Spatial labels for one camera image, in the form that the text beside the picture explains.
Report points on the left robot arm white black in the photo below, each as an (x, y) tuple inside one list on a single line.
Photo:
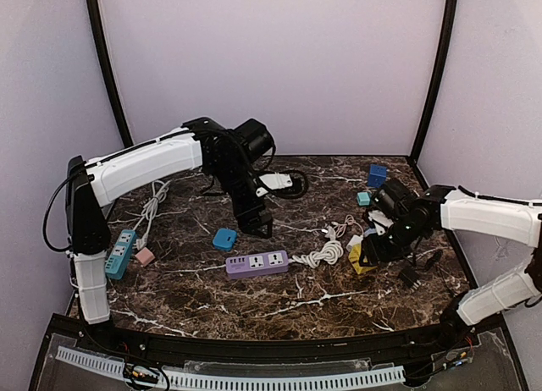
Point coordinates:
[(226, 154)]

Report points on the pink charger plug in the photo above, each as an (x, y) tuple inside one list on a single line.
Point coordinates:
[(144, 256)]

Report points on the teal small charger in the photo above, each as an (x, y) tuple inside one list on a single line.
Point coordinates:
[(364, 199)]

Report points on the yellow cube socket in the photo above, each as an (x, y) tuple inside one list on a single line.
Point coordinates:
[(353, 259)]

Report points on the black front aluminium rail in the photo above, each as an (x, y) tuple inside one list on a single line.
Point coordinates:
[(409, 347)]

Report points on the right black frame post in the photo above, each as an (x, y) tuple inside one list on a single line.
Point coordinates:
[(435, 79)]

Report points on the left black frame post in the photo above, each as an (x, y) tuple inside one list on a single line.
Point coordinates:
[(108, 77)]

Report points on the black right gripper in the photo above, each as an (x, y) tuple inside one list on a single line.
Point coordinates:
[(377, 247)]

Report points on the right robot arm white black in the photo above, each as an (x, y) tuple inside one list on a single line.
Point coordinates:
[(444, 207)]

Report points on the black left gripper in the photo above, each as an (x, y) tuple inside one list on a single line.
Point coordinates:
[(252, 215)]

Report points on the black plug adapter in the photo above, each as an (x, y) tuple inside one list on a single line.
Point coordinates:
[(409, 277)]

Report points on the teal power strip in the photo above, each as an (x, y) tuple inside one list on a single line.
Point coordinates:
[(119, 257)]

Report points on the purple power strip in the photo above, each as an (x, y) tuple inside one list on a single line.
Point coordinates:
[(261, 264)]

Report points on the white charger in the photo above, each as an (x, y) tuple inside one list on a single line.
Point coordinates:
[(355, 240)]

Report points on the blue flat adapter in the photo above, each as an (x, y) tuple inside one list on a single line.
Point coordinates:
[(224, 239)]

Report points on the dark blue cube socket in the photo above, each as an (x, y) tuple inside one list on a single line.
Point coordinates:
[(377, 175)]

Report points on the black frame post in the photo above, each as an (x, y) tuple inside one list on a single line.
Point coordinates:
[(108, 77), (435, 79)]

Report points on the light blue charger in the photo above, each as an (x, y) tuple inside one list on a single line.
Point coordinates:
[(368, 232)]

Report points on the white slotted cable duct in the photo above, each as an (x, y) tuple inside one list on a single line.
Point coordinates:
[(200, 375)]

